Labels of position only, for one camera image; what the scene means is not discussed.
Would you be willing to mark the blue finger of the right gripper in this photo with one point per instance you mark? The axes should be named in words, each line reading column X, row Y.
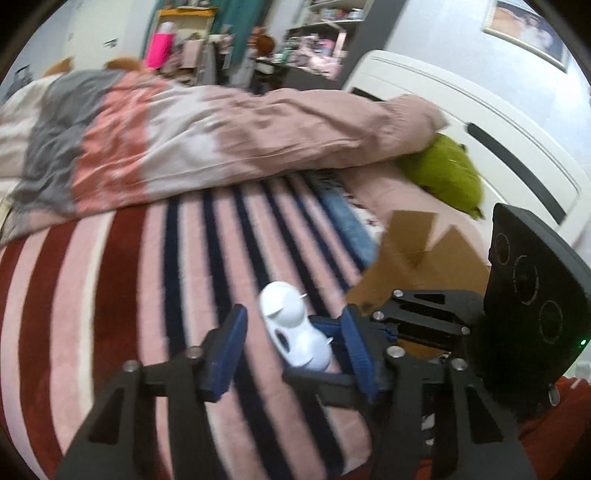
column 337, row 390
column 330, row 327

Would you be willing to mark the green plush toy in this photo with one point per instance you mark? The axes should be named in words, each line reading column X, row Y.
column 445, row 170

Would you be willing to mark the yellow wooden shelf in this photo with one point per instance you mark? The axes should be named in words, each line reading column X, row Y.
column 191, row 23

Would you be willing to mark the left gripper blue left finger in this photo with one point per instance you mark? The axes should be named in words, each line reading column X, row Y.
column 223, row 348

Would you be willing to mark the pink pillow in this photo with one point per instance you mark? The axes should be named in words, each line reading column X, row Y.
column 383, row 188

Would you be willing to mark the framed wall picture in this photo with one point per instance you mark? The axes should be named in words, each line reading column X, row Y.
column 521, row 26

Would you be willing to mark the white bed headboard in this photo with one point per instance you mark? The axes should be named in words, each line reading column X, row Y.
column 519, row 163

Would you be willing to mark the pink patchwork duvet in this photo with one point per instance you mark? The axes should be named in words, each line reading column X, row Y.
column 92, row 141

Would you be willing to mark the teal curtain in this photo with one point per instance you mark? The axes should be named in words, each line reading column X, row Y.
column 240, row 17

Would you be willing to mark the pink gift bag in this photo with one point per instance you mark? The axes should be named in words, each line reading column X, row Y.
column 159, row 50

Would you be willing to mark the brown cardboard box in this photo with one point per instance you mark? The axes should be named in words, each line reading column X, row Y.
column 436, row 272

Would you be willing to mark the striped fleece blanket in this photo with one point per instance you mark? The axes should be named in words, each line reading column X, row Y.
column 144, row 283

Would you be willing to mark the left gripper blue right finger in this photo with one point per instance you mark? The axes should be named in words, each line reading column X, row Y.
column 368, row 362

